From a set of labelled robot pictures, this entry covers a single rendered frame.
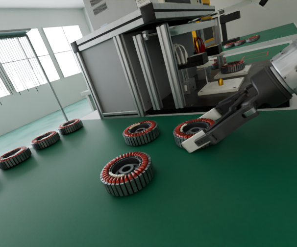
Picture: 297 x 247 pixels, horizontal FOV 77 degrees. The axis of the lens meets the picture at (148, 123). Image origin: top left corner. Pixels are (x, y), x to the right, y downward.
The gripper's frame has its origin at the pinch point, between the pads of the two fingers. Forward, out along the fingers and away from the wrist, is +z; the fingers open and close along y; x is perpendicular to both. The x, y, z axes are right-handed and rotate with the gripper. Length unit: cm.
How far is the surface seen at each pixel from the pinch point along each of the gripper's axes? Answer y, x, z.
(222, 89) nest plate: -31.2, 0.2, -2.6
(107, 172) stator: 19.5, -8.5, 11.2
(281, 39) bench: -193, 22, -28
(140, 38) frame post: -20.2, -32.7, 3.9
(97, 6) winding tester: -35, -62, 15
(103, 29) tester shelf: -20, -46, 12
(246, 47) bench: -196, 6, -2
